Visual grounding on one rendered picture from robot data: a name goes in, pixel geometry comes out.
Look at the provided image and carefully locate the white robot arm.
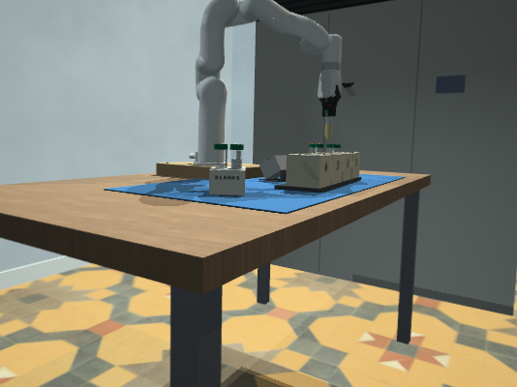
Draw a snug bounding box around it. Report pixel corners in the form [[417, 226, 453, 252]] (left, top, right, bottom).
[[189, 0, 342, 165]]

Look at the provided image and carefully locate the clear tube with dark green cap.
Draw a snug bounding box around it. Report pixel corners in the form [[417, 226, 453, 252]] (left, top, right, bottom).
[[230, 144, 244, 169]]

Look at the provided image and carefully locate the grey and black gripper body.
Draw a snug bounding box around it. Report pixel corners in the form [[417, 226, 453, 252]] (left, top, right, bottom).
[[318, 70, 342, 99]]

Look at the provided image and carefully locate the blue bench mat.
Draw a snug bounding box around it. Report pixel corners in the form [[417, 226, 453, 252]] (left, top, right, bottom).
[[104, 174, 406, 214]]

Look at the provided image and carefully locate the white blank tube rack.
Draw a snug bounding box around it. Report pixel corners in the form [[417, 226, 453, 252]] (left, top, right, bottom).
[[209, 166, 246, 195]]

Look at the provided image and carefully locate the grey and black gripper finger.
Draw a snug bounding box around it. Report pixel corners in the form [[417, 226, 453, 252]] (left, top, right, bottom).
[[328, 85, 341, 116], [319, 98, 329, 117]]

